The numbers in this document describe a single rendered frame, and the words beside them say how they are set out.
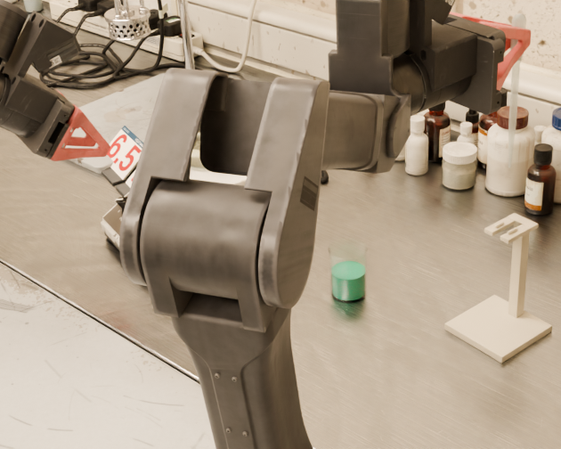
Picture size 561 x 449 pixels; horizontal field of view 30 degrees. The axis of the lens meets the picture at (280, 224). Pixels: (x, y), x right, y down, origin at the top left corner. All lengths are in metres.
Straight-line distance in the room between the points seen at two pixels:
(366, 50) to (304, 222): 0.27
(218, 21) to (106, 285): 0.72
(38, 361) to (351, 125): 0.55
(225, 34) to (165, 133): 1.27
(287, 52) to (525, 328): 0.77
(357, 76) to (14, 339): 0.55
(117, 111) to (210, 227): 1.13
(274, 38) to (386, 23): 0.95
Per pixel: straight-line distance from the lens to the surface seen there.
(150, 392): 1.07
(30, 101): 1.19
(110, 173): 1.49
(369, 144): 0.73
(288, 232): 0.54
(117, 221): 1.30
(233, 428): 0.64
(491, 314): 1.15
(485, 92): 0.89
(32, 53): 1.19
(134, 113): 1.65
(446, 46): 0.86
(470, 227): 1.31
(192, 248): 0.54
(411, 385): 1.06
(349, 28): 0.80
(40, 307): 1.23
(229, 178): 1.25
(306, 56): 1.71
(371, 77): 0.81
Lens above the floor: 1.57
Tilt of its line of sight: 31 degrees down
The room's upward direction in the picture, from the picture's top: 4 degrees counter-clockwise
